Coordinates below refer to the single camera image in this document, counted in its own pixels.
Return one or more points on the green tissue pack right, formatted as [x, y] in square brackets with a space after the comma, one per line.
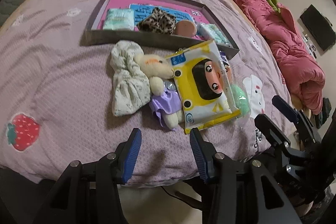
[211, 32]

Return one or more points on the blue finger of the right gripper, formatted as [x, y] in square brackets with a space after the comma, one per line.
[281, 105]
[272, 133]

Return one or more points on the green round puff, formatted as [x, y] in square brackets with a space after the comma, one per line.
[241, 100]

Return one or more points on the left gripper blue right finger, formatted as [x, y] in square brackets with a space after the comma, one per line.
[198, 146]

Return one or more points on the purple cartoon wet wipes pack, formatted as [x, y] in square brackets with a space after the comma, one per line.
[225, 61]

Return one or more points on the bear plush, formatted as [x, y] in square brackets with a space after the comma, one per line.
[165, 103]

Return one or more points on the white floral fabric pouch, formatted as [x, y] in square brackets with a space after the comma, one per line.
[131, 88]

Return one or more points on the black wall television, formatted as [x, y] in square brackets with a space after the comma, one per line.
[319, 27]

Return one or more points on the green tissue pack left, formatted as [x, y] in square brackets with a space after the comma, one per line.
[119, 19]

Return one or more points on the pink quilted comforter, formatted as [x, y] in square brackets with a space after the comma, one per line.
[304, 78]

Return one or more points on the green tissue pack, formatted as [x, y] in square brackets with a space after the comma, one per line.
[119, 19]
[211, 32]

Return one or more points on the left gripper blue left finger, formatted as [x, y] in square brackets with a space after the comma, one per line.
[130, 154]

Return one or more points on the purple patterned bedspread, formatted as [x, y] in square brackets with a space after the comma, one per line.
[56, 95]

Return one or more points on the shallow purple cardboard box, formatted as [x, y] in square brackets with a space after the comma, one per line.
[181, 9]

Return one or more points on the yellow cartoon wet wipes pack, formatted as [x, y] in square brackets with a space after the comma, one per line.
[203, 86]

